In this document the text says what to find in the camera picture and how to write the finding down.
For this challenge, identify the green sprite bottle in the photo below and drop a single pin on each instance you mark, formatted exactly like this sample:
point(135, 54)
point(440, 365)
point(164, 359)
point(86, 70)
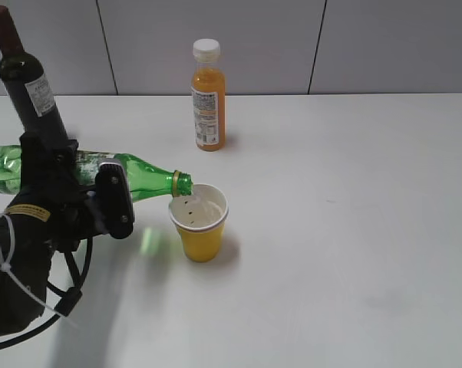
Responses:
point(145, 180)

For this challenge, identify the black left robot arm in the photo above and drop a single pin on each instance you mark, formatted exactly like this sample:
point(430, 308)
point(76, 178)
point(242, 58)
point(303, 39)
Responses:
point(65, 281)

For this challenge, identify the white zip tie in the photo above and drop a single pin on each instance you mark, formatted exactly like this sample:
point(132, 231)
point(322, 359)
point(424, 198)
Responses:
point(25, 265)

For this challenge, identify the yellow paper cup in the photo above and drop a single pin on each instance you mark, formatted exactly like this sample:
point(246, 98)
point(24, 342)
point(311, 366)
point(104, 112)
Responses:
point(199, 219)

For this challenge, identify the orange juice bottle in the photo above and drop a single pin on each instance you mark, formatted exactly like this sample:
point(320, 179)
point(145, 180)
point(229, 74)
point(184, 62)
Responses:
point(208, 89)

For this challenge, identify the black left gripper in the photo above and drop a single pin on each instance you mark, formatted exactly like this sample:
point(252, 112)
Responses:
point(48, 182)

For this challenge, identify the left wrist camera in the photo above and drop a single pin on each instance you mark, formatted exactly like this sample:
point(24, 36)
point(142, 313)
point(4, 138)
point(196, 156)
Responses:
point(113, 199)

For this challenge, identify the dark wine bottle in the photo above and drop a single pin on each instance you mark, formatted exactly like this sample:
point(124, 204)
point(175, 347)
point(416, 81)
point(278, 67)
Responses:
point(28, 88)

